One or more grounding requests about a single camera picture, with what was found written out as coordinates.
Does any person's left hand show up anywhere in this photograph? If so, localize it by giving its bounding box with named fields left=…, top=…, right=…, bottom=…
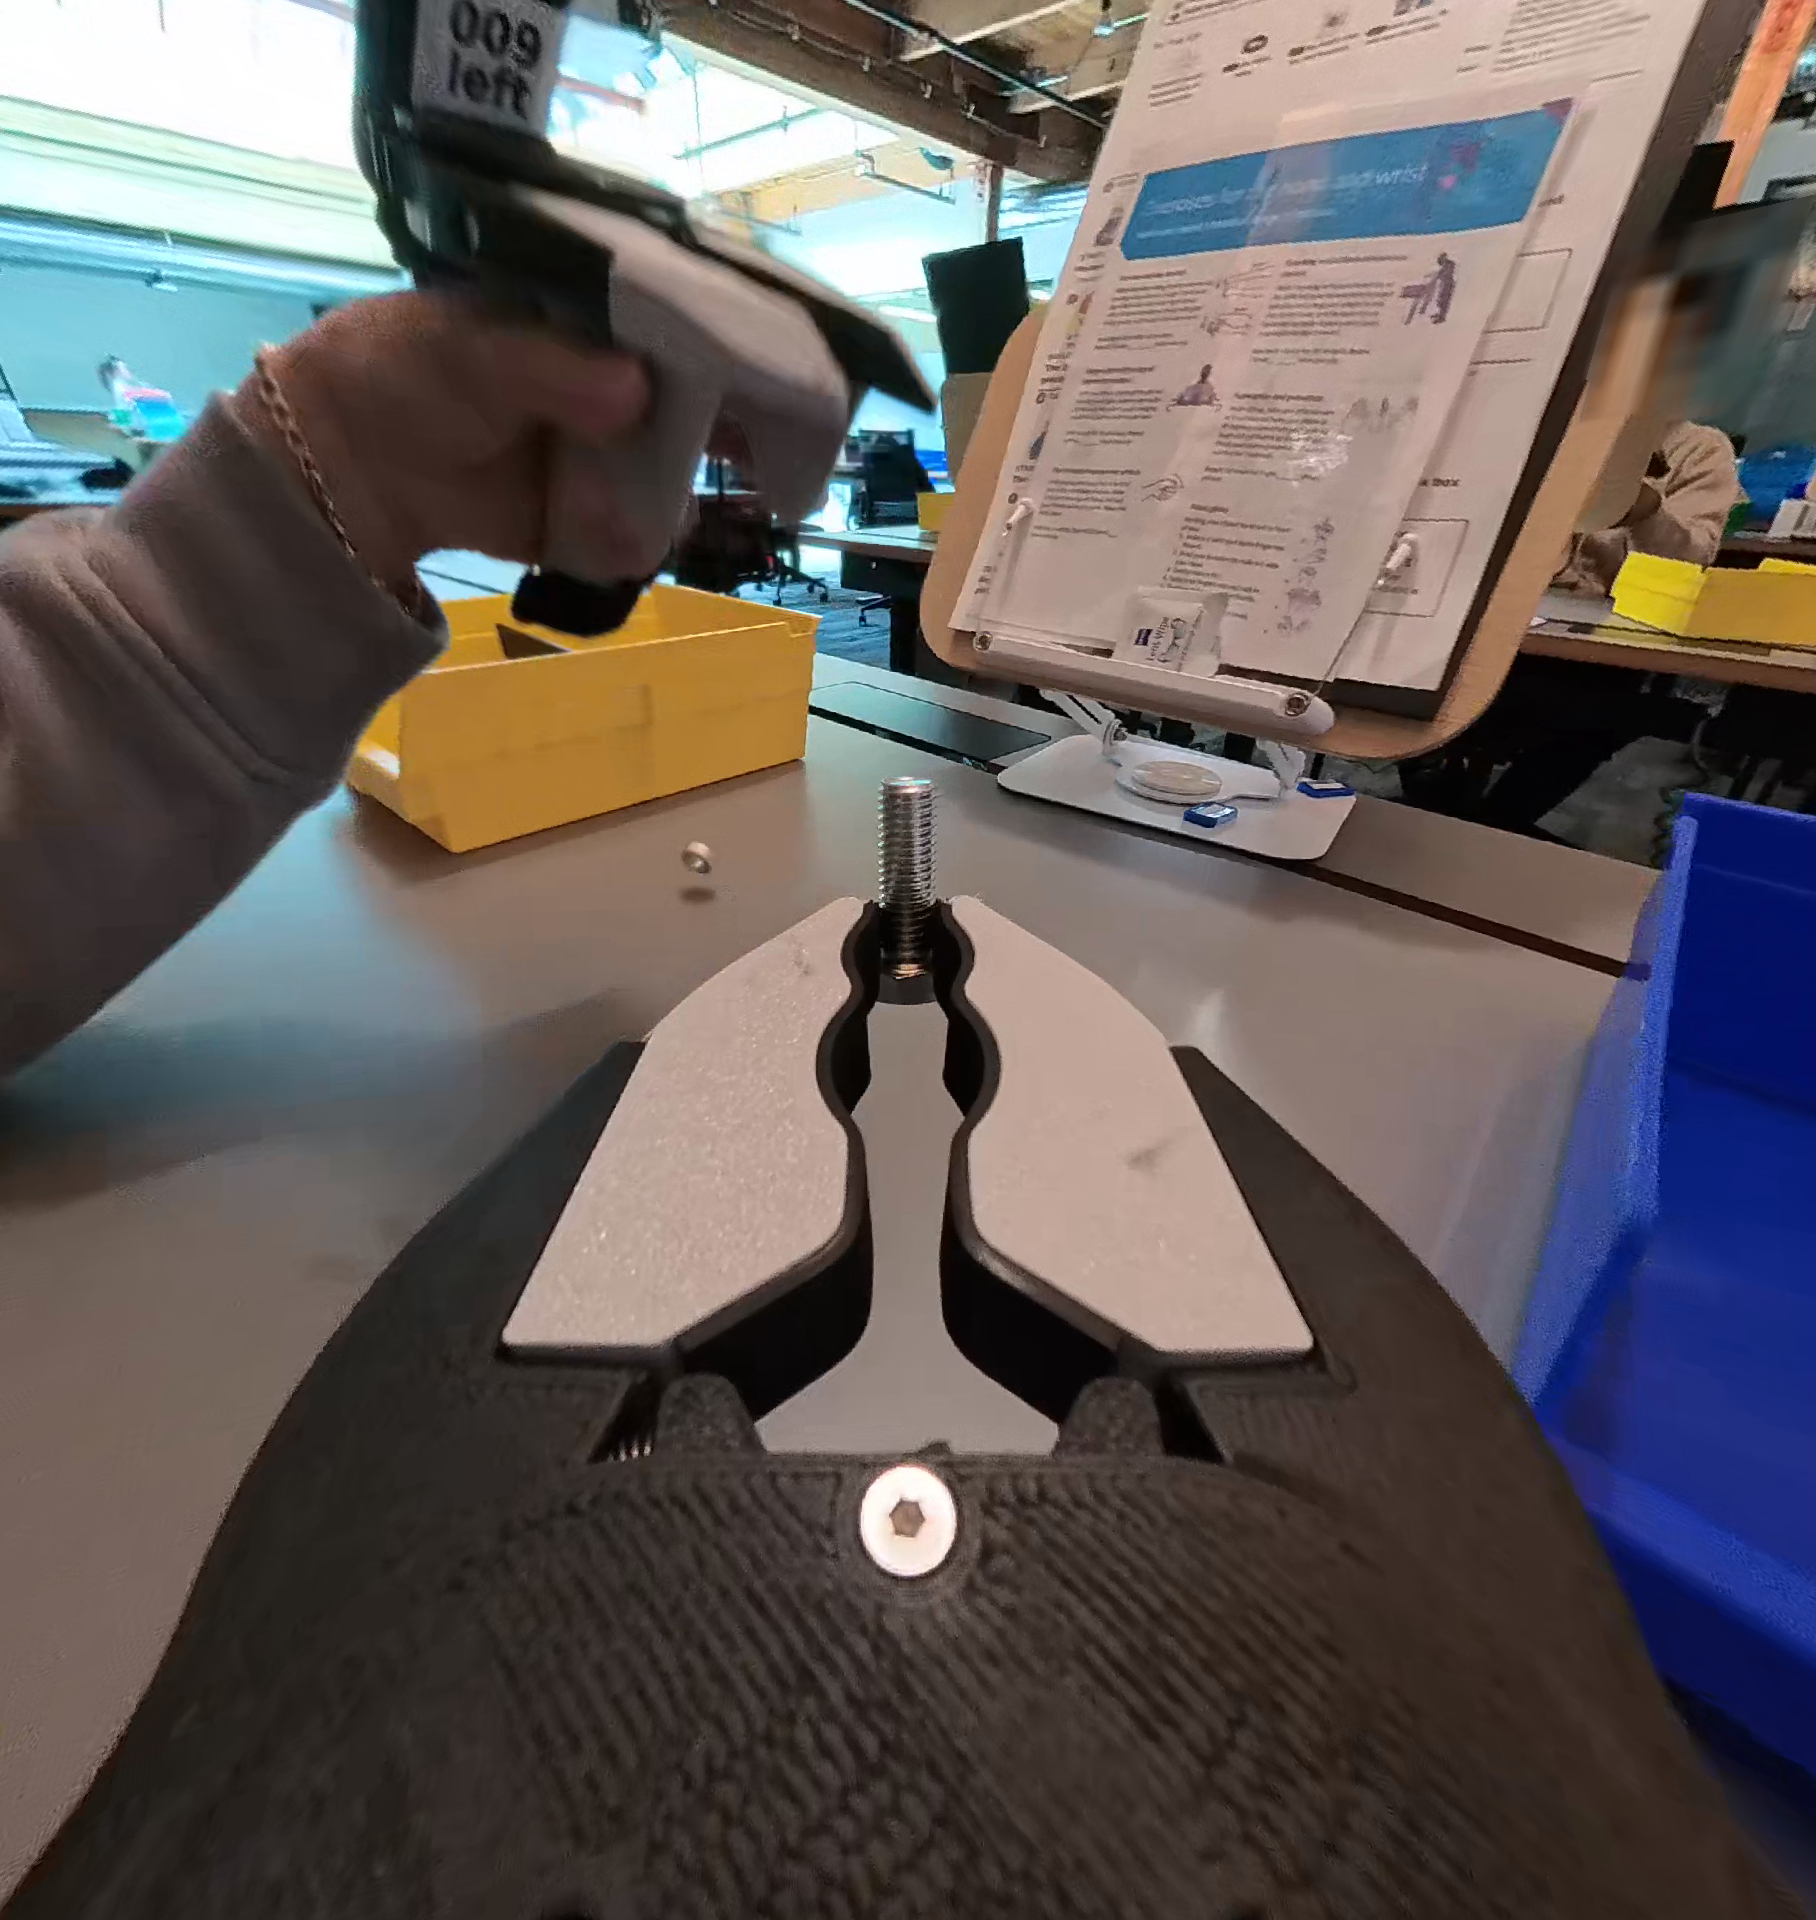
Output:
left=253, top=288, right=655, bottom=606

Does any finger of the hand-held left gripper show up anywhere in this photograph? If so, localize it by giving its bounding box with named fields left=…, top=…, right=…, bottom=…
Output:
left=601, top=194, right=942, bottom=427

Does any white instruction sheet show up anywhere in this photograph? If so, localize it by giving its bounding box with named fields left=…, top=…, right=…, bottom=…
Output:
left=1102, top=0, right=1712, bottom=696

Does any person's left forearm grey sleeve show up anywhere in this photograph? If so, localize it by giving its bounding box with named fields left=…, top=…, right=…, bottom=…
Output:
left=0, top=391, right=454, bottom=1116

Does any gold chain bracelet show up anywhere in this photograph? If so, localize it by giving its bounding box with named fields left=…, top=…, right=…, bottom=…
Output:
left=253, top=344, right=434, bottom=620

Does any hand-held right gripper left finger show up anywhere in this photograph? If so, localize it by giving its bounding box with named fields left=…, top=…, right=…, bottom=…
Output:
left=500, top=894, right=875, bottom=1379

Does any yellow plastic bin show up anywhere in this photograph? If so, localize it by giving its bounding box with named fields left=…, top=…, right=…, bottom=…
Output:
left=1609, top=548, right=1816, bottom=650
left=343, top=581, right=824, bottom=856

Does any silver threaded bolt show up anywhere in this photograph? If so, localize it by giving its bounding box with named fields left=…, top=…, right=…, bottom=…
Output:
left=877, top=774, right=951, bottom=1003

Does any black office chair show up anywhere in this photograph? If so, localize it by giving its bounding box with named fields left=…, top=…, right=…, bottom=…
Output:
left=675, top=446, right=832, bottom=606
left=844, top=429, right=939, bottom=530

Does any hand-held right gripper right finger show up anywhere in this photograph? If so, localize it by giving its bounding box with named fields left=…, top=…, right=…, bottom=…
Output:
left=937, top=894, right=1320, bottom=1379

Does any wooden document stand board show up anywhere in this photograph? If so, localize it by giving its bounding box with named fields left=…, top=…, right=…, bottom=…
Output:
left=918, top=0, right=1768, bottom=768

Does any white document stand base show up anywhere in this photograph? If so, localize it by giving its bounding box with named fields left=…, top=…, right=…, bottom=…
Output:
left=993, top=686, right=1362, bottom=865

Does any blue plastic bin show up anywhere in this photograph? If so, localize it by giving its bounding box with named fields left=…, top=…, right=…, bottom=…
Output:
left=1508, top=792, right=1816, bottom=1821

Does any small white wipe packet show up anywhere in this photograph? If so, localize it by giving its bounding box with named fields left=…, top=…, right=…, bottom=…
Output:
left=1111, top=588, right=1233, bottom=675

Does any instruction sheet blue banner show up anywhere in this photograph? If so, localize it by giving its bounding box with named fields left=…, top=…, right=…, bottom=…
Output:
left=949, top=90, right=1586, bottom=663

